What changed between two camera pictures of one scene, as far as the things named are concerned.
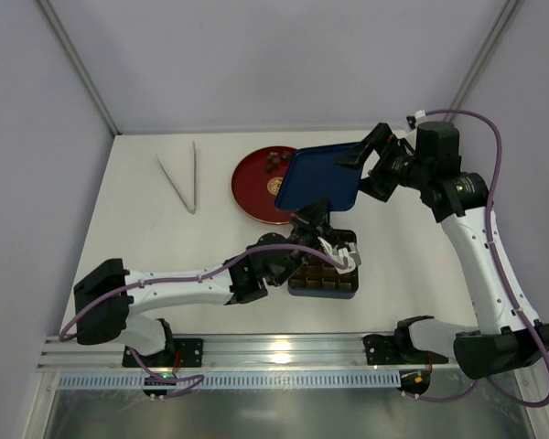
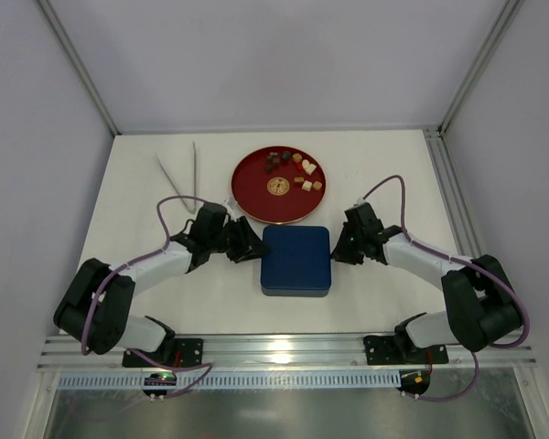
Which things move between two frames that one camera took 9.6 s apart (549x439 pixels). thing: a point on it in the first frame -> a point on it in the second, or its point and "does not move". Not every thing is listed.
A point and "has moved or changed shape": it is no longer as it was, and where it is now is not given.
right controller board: [414, 381] does not move
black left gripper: [309, 227] -> [240, 240]
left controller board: [158, 380] does not move
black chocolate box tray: [317, 277] has moved or changed shape
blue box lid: [313, 173] has moved or changed shape
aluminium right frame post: [496, 29] does not move
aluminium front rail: [241, 351] does not move
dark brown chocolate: [274, 160] does not move
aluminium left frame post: [81, 67] does not move
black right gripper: [383, 164] -> [349, 245]
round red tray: [256, 180] does not move
